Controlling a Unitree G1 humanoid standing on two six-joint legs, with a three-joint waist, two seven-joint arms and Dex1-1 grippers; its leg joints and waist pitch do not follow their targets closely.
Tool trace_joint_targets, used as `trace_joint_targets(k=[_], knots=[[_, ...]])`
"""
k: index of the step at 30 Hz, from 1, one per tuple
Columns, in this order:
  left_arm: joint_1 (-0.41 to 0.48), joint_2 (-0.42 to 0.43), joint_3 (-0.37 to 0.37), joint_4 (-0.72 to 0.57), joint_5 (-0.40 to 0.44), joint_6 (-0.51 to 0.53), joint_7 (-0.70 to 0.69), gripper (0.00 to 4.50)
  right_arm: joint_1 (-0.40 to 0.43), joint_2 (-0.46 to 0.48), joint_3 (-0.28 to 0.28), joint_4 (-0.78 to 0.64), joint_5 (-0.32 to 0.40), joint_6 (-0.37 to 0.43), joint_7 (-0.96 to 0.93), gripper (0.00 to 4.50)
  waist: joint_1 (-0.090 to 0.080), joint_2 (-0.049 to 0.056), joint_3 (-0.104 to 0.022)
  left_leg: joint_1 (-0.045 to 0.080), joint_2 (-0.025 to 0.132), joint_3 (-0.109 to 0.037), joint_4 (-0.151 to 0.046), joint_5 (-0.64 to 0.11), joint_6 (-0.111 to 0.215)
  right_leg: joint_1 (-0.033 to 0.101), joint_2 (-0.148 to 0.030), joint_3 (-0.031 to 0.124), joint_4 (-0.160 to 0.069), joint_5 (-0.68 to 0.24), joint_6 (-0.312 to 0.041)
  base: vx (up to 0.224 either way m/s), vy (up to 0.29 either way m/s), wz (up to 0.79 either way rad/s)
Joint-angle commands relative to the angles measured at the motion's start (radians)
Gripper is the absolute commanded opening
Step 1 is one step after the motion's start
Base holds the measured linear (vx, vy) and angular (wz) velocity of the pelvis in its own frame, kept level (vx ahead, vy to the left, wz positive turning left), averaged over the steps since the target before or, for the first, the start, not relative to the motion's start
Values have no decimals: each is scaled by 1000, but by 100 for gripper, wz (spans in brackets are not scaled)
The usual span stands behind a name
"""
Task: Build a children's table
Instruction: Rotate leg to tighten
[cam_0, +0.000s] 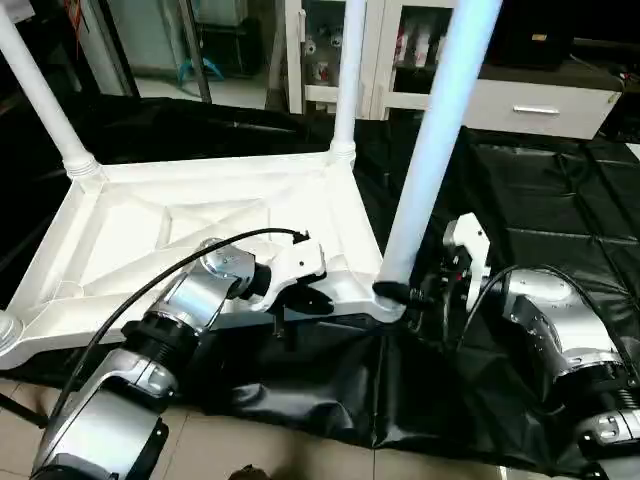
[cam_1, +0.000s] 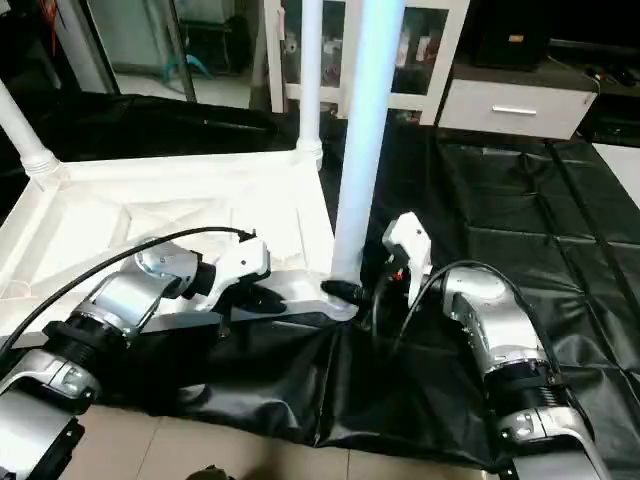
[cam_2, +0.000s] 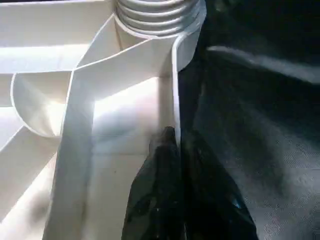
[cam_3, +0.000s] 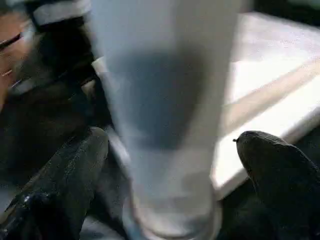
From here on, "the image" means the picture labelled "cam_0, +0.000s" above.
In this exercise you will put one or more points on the black work mat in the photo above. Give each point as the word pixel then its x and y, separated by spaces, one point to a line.
pixel 560 200

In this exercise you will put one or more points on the blue floor stand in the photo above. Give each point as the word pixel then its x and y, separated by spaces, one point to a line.
pixel 200 68

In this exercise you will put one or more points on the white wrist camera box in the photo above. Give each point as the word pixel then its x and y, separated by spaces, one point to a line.
pixel 468 250
pixel 295 265

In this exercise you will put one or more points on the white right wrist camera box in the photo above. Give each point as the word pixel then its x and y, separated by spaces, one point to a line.
pixel 468 250

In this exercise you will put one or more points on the large black box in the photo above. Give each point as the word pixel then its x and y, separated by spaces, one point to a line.
pixel 540 35

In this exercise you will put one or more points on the dark low sideboard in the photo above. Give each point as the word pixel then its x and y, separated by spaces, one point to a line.
pixel 612 75

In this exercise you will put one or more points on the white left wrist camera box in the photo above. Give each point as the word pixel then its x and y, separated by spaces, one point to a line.
pixel 295 265

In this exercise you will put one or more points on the black metal stand leg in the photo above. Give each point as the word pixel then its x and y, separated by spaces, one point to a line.
pixel 20 410

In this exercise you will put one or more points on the white glass-door cabinet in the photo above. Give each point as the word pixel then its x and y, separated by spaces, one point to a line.
pixel 400 50

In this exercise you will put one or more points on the white drawer unit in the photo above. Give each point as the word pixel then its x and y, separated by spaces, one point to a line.
pixel 540 105

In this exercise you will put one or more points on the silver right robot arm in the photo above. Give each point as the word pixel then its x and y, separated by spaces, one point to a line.
pixel 560 320

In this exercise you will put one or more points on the white plastic table top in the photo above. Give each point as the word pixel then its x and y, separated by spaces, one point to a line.
pixel 200 220

